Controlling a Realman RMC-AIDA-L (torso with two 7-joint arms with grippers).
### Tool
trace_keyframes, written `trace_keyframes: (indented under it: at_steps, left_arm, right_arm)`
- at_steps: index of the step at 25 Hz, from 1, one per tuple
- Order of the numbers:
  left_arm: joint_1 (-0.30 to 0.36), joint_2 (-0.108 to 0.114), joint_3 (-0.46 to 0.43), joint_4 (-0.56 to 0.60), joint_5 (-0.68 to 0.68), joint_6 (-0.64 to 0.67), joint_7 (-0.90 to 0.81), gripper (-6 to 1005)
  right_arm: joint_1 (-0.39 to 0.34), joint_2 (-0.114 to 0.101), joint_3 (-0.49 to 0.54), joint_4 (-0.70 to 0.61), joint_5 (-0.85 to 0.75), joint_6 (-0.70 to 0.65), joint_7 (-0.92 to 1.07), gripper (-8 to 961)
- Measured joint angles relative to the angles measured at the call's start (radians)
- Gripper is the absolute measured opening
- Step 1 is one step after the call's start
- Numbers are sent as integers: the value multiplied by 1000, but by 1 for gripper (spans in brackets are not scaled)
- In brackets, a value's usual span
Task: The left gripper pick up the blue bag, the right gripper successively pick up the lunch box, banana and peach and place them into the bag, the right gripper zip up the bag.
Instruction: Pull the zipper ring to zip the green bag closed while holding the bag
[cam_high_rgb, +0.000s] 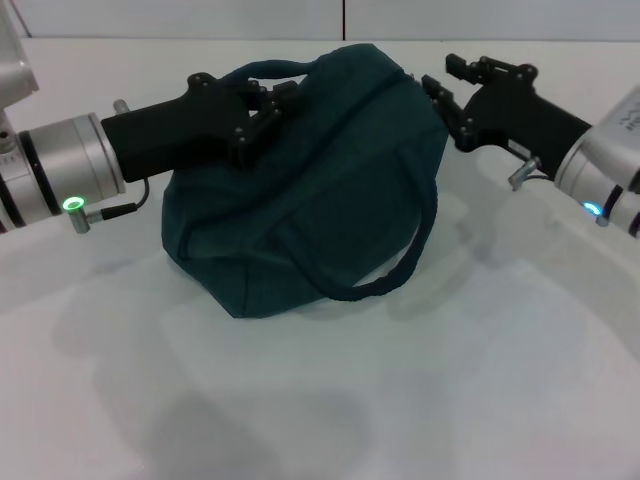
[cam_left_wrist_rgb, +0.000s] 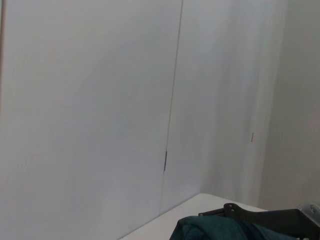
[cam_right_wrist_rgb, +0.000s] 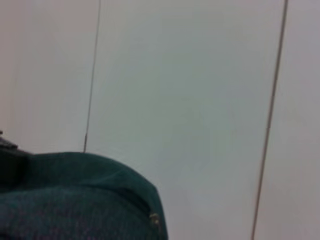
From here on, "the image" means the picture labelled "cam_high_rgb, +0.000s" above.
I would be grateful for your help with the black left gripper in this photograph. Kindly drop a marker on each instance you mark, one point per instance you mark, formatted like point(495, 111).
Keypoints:
point(175, 135)

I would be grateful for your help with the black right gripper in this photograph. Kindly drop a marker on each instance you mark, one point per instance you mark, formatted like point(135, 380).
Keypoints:
point(525, 120)

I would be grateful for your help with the dark teal insulated lunch bag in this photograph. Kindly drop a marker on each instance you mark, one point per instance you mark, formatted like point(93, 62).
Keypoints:
point(325, 200)

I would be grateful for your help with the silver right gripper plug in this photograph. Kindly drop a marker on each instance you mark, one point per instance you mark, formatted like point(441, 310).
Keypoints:
point(525, 172)

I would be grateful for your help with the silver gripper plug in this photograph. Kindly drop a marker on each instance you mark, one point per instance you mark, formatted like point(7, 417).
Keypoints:
point(121, 106)
point(525, 172)

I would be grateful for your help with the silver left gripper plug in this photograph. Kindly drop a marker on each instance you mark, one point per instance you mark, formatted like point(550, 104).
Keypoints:
point(121, 106)

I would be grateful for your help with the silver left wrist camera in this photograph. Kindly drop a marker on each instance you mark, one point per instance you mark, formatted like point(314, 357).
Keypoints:
point(12, 60)

